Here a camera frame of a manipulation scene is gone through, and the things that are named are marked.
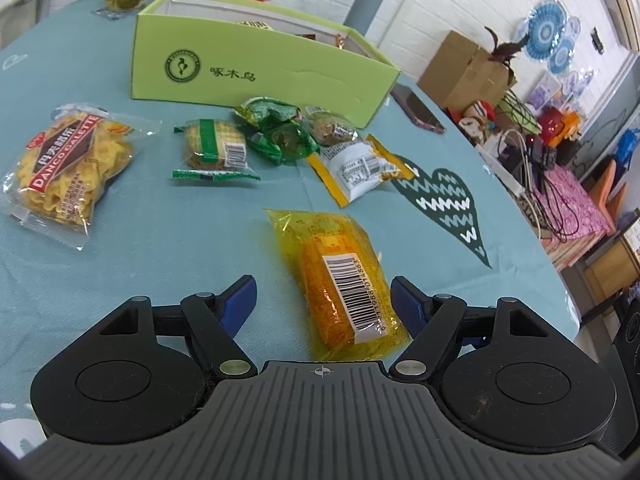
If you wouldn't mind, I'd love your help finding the dark green heart mat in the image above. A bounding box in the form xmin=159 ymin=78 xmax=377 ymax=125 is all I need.
xmin=392 ymin=156 xmax=491 ymax=268

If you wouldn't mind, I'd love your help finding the blue paper fan decoration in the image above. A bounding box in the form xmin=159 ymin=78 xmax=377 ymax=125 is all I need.
xmin=525 ymin=0 xmax=582 ymax=76

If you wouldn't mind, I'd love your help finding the brown cardboard box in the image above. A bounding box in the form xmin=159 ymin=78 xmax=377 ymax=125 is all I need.
xmin=418 ymin=30 xmax=518 ymax=112

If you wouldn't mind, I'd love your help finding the green sandwich cracker packet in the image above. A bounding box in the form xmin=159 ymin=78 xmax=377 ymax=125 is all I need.
xmin=172 ymin=119 xmax=260 ymax=182

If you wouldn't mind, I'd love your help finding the black smartphone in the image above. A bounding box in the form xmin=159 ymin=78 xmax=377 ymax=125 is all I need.
xmin=390 ymin=84 xmax=446 ymax=134

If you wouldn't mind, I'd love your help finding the green cardboard storage box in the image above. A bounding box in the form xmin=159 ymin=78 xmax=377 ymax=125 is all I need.
xmin=130 ymin=0 xmax=400 ymax=128

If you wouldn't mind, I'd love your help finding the white printed snack packet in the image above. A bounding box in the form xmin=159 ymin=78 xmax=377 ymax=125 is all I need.
xmin=307 ymin=134 xmax=414 ymax=208

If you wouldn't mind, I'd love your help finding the Danco galette chips bag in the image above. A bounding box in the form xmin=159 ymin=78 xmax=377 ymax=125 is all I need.
xmin=1 ymin=103 xmax=162 ymax=250

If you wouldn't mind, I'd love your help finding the green wrapped snack packet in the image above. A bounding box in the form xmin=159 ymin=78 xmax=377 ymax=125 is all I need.
xmin=233 ymin=96 xmax=320 ymax=165

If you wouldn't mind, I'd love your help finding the clear round pastry packet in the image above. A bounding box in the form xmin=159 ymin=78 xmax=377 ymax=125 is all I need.
xmin=303 ymin=106 xmax=358 ymax=146

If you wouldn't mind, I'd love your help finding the grey-blue thermos bottle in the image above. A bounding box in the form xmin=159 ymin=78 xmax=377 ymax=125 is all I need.
xmin=343 ymin=0 xmax=384 ymax=36

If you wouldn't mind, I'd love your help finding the orange-yellow cake packet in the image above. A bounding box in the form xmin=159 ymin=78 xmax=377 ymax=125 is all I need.
xmin=266 ymin=209 xmax=409 ymax=362

